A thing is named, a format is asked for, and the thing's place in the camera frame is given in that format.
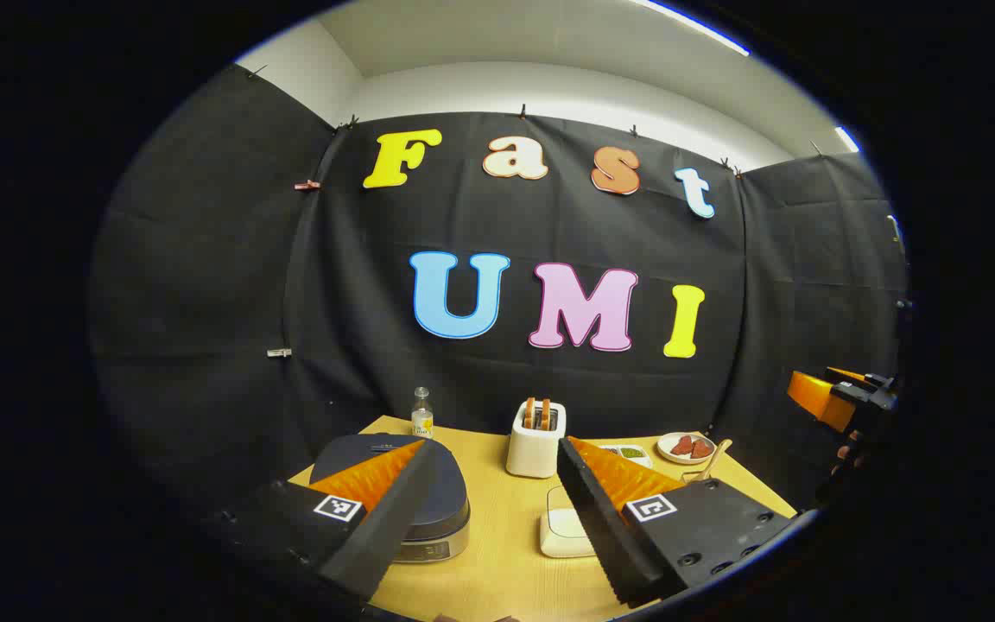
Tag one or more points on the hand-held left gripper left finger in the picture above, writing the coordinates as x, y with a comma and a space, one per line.
394, 510

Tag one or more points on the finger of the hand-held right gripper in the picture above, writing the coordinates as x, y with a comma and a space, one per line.
845, 374
817, 399

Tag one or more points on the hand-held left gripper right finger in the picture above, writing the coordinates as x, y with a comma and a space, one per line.
601, 527

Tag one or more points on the clear rice container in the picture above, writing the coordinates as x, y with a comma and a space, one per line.
562, 531

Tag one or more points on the dark grey rice cooker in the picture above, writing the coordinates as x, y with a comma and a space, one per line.
450, 497

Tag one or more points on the wooden spoon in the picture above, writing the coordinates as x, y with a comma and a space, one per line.
715, 460

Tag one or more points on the white divided grain tray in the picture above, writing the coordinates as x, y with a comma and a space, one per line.
631, 453

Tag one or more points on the small glass bottle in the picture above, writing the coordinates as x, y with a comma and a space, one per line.
422, 419

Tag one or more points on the round white plate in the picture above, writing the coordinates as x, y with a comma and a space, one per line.
666, 453

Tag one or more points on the white toaster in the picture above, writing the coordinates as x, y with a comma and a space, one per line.
532, 453

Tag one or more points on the red meat slice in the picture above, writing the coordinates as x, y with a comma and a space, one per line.
682, 446
702, 448

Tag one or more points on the brown toast slice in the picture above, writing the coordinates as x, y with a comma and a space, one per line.
546, 415
529, 413

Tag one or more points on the ceiling light strip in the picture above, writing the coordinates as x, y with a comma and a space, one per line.
696, 28
847, 139

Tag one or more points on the pink clothes peg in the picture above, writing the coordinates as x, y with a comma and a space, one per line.
307, 185

